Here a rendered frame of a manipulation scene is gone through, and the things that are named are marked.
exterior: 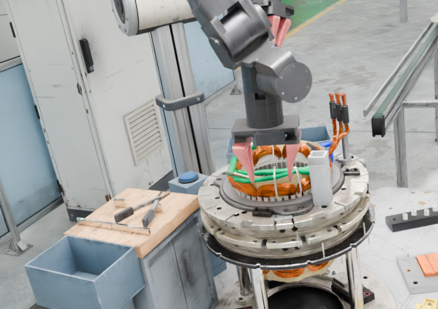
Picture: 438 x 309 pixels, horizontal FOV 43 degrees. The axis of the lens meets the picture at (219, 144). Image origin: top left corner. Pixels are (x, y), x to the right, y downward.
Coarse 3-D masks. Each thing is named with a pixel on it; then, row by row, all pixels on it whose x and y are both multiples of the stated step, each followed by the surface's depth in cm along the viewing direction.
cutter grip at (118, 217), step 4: (128, 208) 106; (132, 208) 106; (120, 212) 105; (124, 212) 105; (128, 212) 106; (132, 212) 106; (116, 216) 104; (120, 216) 104; (124, 216) 105; (128, 216) 106; (116, 220) 104; (120, 220) 105
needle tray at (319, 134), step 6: (312, 126) 139; (318, 126) 138; (324, 126) 138; (306, 132) 139; (312, 132) 139; (318, 132) 139; (324, 132) 139; (228, 138) 141; (306, 138) 140; (312, 138) 140; (318, 138) 139; (324, 138) 139; (330, 138) 129; (228, 144) 137; (228, 150) 134; (228, 156) 132; (228, 162) 132
